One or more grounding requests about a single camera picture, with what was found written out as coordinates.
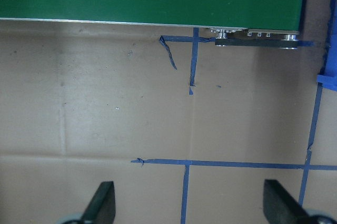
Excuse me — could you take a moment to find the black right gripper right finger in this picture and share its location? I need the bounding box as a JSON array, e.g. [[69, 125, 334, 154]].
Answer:
[[263, 179, 319, 224]]

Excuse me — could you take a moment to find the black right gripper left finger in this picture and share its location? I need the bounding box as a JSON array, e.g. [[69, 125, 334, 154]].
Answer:
[[80, 181, 116, 224]]

